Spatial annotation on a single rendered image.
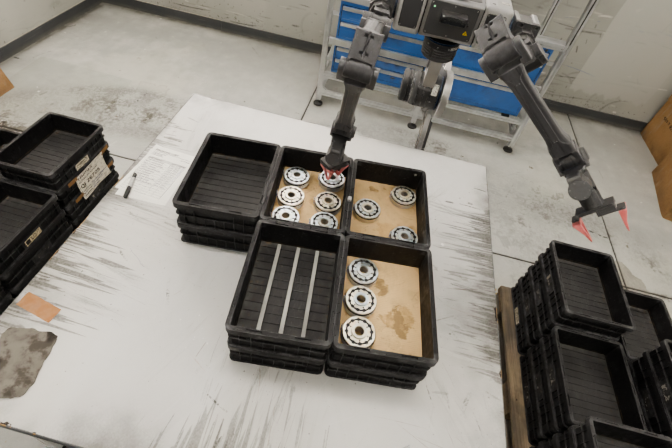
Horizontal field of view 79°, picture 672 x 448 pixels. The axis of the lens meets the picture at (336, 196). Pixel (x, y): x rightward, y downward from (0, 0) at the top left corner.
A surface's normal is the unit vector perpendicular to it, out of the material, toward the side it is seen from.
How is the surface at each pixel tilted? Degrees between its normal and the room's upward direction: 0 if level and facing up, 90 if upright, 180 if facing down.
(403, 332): 0
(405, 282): 0
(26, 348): 1
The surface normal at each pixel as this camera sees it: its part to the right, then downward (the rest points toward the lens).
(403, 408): 0.15, -0.68
